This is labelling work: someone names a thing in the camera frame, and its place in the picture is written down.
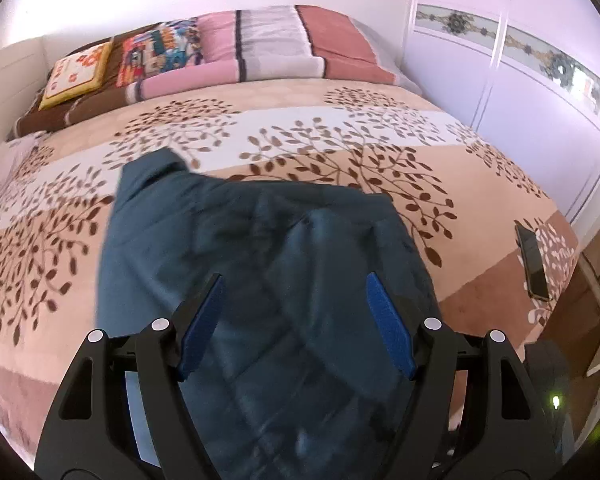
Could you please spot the yellow flower cushion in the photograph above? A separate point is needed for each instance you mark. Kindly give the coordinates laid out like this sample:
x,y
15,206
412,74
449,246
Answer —
x,y
77,77

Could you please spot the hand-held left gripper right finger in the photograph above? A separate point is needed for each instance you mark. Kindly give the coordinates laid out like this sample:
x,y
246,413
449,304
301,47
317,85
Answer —
x,y
391,325

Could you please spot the teal padded jacket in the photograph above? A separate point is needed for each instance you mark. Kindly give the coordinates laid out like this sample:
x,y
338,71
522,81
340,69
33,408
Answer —
x,y
260,270

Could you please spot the bed with leaf-pattern blanket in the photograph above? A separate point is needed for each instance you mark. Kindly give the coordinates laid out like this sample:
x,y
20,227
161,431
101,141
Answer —
x,y
330,150

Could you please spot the pink grey striped folded blanket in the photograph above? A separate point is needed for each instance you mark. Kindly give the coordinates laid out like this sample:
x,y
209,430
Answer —
x,y
280,45

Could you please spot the brown folded blanket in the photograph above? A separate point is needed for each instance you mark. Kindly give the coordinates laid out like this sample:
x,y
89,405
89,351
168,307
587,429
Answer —
x,y
70,112

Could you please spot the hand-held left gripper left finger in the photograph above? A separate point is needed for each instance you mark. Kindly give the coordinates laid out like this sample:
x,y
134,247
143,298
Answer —
x,y
200,325

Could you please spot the cartoon print cushion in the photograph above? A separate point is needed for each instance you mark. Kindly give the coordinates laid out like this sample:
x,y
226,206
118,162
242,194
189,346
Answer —
x,y
155,52

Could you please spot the black smartphone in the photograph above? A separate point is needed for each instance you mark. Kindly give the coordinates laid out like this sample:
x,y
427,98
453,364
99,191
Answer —
x,y
534,265

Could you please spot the lavender floral pillow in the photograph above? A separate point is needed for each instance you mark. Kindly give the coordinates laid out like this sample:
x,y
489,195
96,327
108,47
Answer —
x,y
0,170

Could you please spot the white wardrobe with ornament band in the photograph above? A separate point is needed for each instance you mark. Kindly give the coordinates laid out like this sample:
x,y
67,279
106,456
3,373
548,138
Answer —
x,y
520,85

